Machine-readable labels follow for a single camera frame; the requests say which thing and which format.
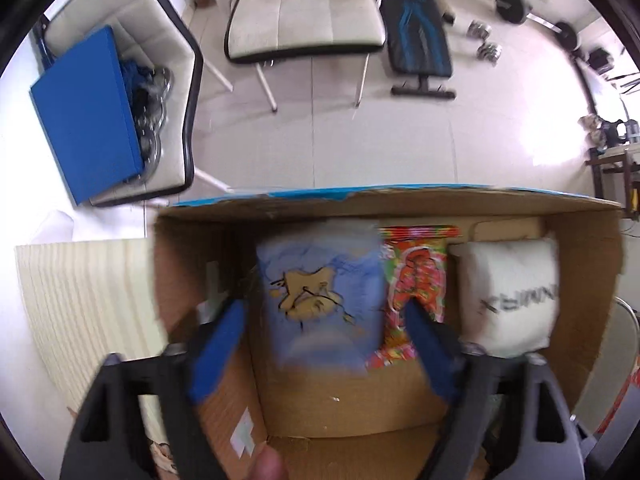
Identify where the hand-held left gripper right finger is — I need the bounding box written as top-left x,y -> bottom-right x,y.
403,303 -> 587,480

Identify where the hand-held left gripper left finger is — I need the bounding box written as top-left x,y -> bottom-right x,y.
66,300 -> 247,480

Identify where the cardboard box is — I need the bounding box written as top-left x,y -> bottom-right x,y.
152,183 -> 626,480

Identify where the red patterned pillow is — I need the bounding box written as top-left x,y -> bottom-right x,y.
365,225 -> 460,368

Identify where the white lettered pillow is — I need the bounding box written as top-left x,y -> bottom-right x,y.
448,237 -> 560,358

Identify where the blue cartoon print pillow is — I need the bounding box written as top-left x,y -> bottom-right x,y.
255,220 -> 387,375

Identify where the light wooden board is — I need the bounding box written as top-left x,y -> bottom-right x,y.
14,237 -> 168,413

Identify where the pile of chrome weights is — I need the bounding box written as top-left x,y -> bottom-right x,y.
132,66 -> 173,173

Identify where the dark wooden side table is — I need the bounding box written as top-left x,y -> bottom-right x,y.
585,150 -> 640,218

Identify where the white chair with black trim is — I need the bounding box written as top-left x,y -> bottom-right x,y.
35,0 -> 236,208

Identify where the blue flat box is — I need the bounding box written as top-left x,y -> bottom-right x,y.
30,25 -> 146,206

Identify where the black blue workout bench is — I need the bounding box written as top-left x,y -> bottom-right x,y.
382,0 -> 457,100

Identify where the white padded chair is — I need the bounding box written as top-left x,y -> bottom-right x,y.
223,0 -> 389,113

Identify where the black barbell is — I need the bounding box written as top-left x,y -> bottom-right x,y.
493,0 -> 578,51

